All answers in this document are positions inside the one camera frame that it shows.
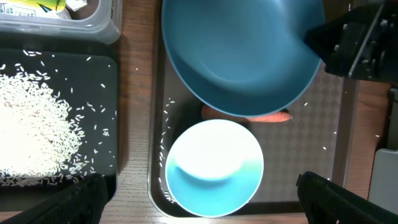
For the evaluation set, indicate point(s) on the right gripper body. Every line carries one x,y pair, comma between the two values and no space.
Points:
360,45

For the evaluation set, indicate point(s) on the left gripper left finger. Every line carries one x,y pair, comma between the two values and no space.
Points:
81,203

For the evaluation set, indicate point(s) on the orange carrot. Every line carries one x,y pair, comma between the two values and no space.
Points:
208,113

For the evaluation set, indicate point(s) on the brown serving tray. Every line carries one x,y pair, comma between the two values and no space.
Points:
316,138

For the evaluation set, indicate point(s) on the light blue bowl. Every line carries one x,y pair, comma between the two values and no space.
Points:
214,168

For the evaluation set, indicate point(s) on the black rectangular waste tray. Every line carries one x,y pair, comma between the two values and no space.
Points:
86,74

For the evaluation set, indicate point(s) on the clear plastic waste bin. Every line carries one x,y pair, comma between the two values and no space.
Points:
103,23

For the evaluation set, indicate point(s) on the dark blue plate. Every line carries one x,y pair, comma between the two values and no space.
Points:
242,57

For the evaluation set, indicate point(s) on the yellow snack wrapper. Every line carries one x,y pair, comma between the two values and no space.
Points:
32,8

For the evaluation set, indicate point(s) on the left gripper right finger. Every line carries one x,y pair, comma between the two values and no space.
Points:
325,202

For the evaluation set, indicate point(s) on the white rice pile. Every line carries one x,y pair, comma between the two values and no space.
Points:
38,138

